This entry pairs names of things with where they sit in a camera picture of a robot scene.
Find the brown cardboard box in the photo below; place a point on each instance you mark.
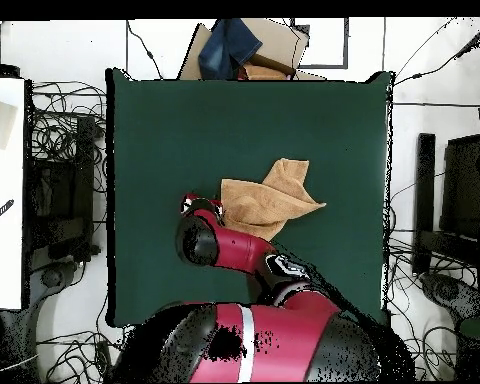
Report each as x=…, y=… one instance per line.
x=276, y=40

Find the black power strip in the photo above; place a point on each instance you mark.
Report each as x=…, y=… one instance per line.
x=104, y=354

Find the tan terry towel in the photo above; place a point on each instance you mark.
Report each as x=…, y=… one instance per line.
x=264, y=204

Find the white side table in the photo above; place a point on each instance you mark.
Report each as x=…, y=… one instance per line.
x=4, y=260

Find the dark green table cloth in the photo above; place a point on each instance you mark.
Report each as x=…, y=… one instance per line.
x=176, y=120

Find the blue denim jeans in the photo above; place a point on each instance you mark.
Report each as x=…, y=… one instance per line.
x=228, y=48

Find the grey square frame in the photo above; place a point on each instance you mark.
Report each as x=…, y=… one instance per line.
x=346, y=44

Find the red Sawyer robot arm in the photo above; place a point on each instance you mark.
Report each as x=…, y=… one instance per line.
x=284, y=340

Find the black striped stick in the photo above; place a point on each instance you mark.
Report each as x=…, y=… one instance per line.
x=0, y=213

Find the black metal frame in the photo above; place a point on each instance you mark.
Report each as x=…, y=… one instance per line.
x=84, y=160
x=426, y=180

